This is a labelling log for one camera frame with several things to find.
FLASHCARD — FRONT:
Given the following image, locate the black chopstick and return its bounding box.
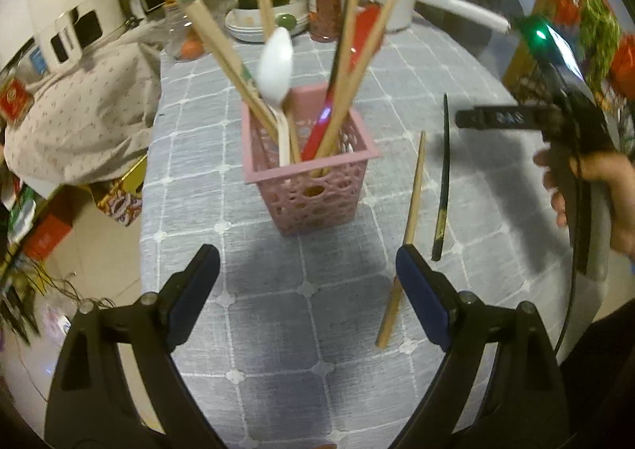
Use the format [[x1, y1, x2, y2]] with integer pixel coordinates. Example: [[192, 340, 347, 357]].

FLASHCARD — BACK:
[[326, 0, 358, 103], [431, 94, 451, 262]]

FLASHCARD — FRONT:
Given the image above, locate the red plastic spoon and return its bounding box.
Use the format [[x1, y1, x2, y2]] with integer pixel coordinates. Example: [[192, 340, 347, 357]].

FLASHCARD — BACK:
[[301, 2, 382, 162]]

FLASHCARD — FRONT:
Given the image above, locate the pink perforated utensil holder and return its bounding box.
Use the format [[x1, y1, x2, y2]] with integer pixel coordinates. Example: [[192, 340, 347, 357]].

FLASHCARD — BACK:
[[241, 104, 379, 236]]

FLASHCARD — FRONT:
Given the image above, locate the white plastic spoon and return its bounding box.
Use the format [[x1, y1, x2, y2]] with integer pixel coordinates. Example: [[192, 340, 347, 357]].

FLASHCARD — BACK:
[[256, 27, 293, 167]]

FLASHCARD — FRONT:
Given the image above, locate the printed bamboo chopstick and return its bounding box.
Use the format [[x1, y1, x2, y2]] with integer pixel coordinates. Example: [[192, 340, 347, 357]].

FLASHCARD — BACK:
[[174, 0, 278, 143]]

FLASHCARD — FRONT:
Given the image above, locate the long bamboo chopstick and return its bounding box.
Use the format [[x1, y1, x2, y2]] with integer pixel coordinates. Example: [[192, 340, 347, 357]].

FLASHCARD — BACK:
[[256, 0, 294, 167]]

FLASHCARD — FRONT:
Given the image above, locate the person's right hand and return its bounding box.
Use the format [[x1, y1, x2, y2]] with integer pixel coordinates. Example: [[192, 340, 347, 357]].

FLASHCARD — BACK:
[[533, 148, 634, 262]]

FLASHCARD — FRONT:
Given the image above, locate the red plastic bag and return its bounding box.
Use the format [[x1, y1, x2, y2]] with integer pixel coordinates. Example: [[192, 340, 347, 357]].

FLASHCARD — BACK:
[[552, 0, 634, 100]]

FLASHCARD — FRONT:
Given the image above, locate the green leafy vegetable bunch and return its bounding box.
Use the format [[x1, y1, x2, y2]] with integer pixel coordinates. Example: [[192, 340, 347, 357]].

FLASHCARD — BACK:
[[579, 0, 622, 92]]

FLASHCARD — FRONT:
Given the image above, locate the grey checked tablecloth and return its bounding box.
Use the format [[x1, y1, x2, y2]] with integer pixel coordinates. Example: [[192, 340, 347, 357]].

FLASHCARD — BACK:
[[140, 11, 612, 449]]

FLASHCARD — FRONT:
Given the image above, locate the floral cloth draped cabinet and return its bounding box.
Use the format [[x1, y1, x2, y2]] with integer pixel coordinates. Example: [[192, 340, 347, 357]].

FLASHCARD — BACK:
[[3, 32, 162, 185]]

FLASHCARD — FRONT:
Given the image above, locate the red labelled vase jar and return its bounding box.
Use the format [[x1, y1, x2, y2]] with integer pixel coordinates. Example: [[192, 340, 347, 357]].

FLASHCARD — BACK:
[[0, 77, 35, 125]]

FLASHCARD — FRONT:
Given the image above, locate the clear glass jar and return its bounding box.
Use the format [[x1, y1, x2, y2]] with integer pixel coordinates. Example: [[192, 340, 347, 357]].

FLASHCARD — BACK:
[[162, 2, 212, 62]]

